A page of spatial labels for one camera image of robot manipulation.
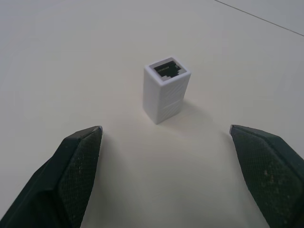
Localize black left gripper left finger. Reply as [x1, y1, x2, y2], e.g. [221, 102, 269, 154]
[0, 125, 104, 228]

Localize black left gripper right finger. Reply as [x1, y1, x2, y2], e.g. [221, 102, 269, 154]
[229, 124, 304, 228]

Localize white ethernet coupler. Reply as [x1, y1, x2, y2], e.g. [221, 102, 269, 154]
[143, 56, 192, 125]

